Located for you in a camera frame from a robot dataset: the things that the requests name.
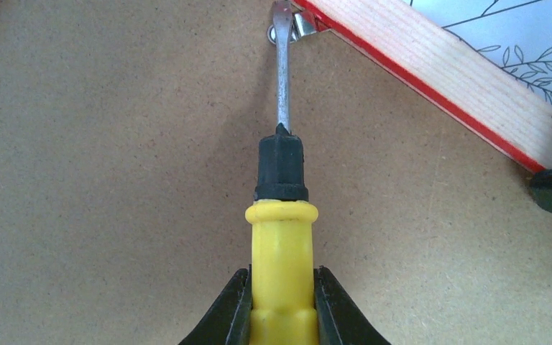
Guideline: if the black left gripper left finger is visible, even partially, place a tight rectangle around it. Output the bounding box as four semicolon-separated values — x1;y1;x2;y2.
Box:
180;268;252;345

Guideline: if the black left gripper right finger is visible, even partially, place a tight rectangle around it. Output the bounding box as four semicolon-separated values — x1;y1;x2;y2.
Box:
314;266;390;345

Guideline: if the yellow handled screwdriver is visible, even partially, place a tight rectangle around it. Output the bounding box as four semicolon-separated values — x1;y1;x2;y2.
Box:
245;1;318;344

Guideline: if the red picture frame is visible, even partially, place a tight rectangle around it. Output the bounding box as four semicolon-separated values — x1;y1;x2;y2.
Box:
0;1;552;344

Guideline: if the metal frame retaining clip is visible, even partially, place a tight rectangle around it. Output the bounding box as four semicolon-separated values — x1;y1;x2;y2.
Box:
267;7;331;45

